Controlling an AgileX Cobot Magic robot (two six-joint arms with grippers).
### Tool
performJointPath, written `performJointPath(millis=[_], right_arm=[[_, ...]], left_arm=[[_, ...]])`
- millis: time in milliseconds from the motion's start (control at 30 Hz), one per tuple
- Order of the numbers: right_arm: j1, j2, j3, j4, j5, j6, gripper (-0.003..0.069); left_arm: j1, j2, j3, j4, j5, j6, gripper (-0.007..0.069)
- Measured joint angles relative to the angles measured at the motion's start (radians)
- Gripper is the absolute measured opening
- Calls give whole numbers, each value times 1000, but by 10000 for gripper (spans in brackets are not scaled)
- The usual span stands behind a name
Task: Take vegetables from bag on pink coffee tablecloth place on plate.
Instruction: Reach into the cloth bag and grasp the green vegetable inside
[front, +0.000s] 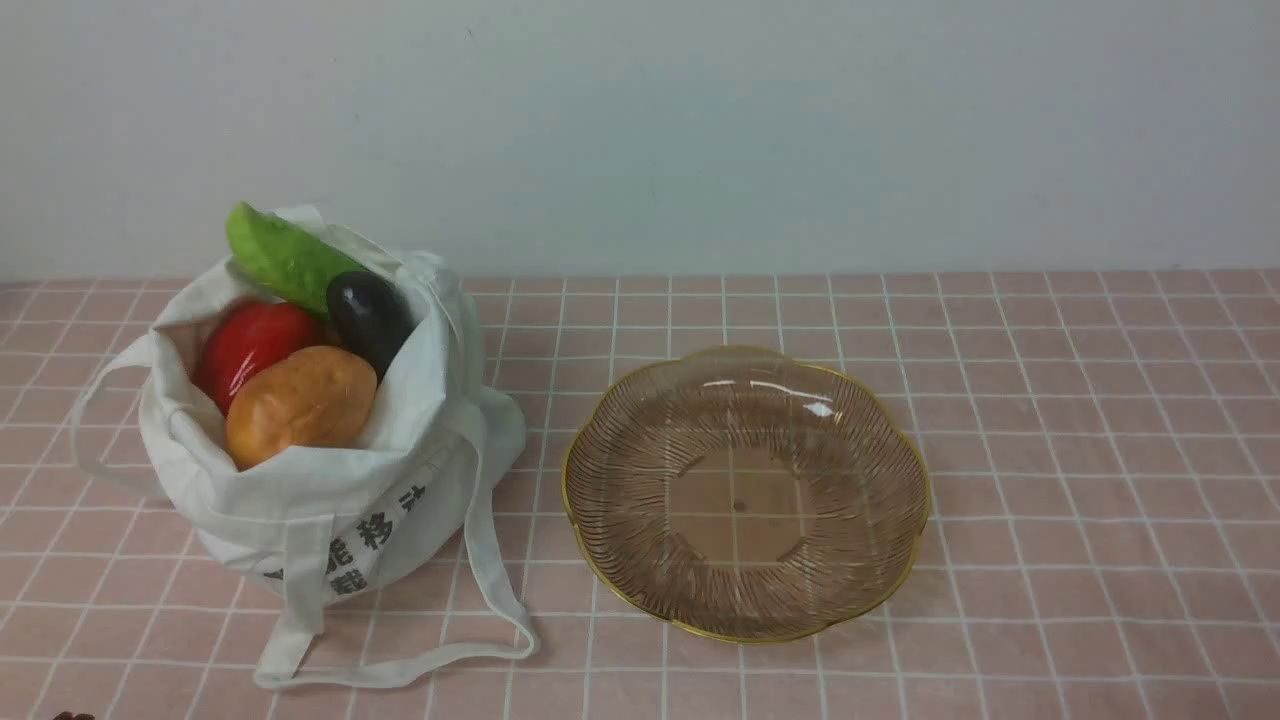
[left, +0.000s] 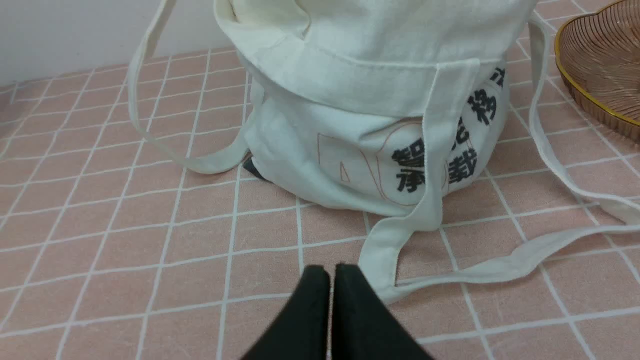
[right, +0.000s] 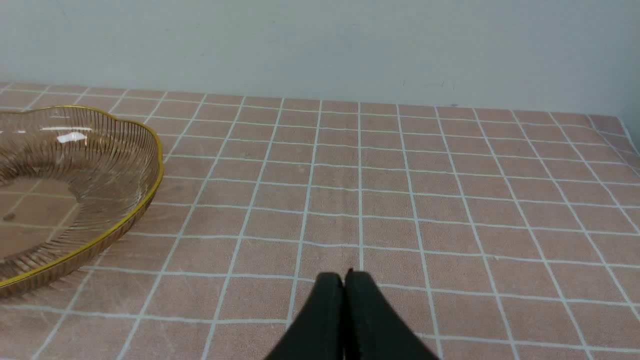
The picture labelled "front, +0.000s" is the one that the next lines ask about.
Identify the white cloth tote bag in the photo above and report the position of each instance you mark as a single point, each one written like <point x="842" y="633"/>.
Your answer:
<point x="320" y="526"/>

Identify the gold-rimmed glass bowl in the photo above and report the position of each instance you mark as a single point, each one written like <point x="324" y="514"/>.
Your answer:
<point x="744" y="496"/>

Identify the dark purple eggplant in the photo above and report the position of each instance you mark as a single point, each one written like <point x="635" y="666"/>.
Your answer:
<point x="370" y="317"/>

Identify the brown potato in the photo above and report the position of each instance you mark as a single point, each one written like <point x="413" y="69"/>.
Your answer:
<point x="319" y="397"/>

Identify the red bell pepper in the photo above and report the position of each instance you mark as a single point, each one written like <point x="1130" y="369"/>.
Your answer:
<point x="252" y="337"/>

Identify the pink grid tablecloth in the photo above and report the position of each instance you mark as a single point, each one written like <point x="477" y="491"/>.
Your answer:
<point x="1103" y="455"/>

